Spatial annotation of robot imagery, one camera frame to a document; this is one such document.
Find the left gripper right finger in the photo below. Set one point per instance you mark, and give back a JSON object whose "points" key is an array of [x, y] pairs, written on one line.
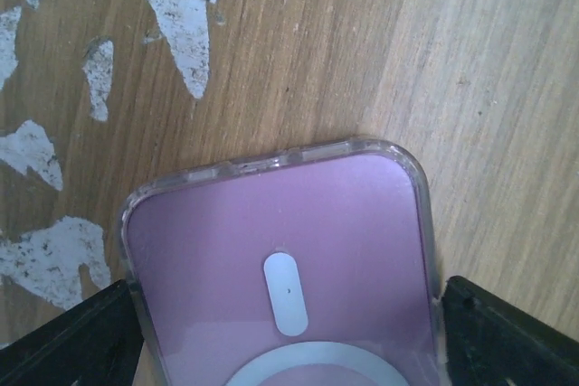
{"points": [[491, 342]]}

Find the purple phone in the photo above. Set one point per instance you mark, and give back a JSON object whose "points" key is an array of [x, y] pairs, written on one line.
{"points": [[311, 266]]}

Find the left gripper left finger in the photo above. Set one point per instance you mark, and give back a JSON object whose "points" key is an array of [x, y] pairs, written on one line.
{"points": [[98, 342]]}

